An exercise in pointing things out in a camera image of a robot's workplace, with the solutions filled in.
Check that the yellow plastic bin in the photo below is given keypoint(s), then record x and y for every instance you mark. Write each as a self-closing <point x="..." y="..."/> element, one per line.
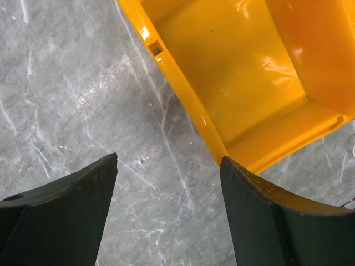
<point x="259" y="79"/>

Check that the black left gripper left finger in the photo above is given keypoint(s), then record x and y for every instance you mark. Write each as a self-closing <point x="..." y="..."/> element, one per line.
<point x="62" y="222"/>

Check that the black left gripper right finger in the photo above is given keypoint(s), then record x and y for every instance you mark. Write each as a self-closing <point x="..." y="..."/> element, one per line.
<point x="272" y="226"/>

